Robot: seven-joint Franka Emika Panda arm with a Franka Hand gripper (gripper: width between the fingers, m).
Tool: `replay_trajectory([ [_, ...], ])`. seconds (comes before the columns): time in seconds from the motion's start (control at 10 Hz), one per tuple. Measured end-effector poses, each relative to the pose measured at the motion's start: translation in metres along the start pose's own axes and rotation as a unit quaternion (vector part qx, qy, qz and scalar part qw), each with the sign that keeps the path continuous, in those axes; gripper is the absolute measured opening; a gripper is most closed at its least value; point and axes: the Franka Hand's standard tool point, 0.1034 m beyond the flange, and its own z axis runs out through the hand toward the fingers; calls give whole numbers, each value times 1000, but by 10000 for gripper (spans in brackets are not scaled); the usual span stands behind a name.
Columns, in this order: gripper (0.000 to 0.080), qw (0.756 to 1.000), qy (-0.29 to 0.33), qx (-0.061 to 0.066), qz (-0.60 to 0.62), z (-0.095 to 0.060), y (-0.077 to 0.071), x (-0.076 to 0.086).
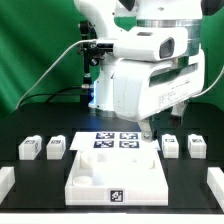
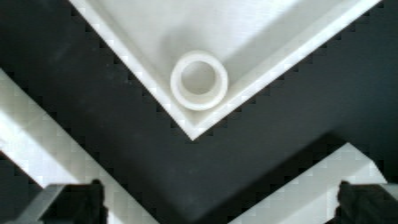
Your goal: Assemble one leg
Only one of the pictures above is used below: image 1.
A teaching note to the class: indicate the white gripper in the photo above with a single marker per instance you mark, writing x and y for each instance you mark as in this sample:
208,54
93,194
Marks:
142,89

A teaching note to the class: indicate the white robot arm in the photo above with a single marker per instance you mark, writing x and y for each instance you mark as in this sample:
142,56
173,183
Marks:
111,19

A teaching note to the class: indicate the white sheet with tags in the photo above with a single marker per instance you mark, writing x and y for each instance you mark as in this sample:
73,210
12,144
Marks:
111,140

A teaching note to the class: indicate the white obstacle bar right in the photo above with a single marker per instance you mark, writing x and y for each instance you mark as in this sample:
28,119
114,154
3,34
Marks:
215,180

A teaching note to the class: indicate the white obstacle bar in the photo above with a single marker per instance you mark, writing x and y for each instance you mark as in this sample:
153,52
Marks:
7,180
215,180
109,219

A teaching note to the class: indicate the white front obstacle bar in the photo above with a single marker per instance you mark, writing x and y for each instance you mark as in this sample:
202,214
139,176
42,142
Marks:
109,219

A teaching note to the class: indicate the white obstacle bar left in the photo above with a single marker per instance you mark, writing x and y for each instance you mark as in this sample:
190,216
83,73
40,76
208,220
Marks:
7,180

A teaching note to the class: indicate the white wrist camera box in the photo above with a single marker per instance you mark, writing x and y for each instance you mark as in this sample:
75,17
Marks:
151,44

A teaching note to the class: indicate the black camera stand pole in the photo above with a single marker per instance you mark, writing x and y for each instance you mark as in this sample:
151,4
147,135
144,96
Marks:
87,87

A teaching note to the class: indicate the black camera on mount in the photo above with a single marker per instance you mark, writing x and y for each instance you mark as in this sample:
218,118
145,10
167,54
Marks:
94,50

